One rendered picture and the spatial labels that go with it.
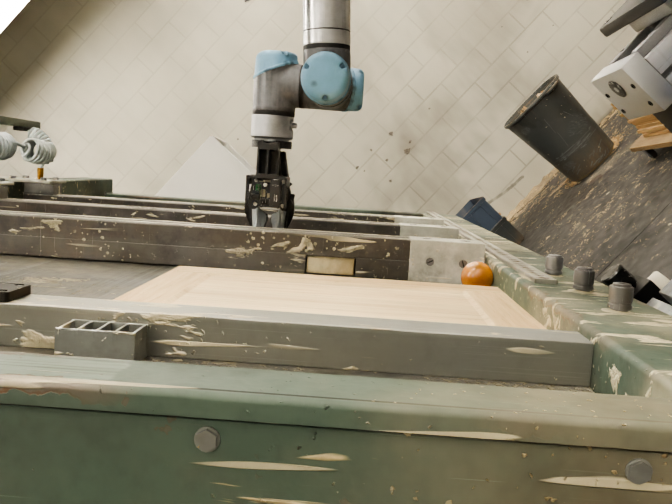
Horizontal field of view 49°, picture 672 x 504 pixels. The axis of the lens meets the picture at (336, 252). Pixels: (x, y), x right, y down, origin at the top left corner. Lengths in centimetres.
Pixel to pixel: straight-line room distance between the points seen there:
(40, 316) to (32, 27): 623
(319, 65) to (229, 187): 379
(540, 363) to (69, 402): 41
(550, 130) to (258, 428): 499
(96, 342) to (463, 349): 32
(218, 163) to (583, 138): 250
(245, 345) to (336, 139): 563
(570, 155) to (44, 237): 446
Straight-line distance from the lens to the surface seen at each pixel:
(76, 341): 67
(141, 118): 651
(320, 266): 124
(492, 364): 68
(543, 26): 662
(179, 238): 127
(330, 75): 114
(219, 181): 492
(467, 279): 117
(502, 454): 44
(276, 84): 130
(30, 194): 204
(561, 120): 536
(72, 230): 132
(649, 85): 118
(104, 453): 46
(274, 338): 67
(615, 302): 82
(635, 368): 61
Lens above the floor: 116
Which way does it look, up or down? 3 degrees down
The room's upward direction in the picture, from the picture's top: 47 degrees counter-clockwise
